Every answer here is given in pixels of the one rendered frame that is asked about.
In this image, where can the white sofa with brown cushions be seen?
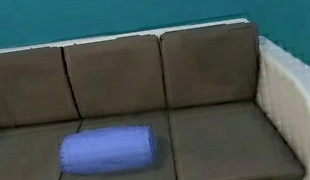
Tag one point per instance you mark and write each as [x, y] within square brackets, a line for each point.
[223, 135]

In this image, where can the blue bolster pillow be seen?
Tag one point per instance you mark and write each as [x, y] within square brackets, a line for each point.
[107, 149]

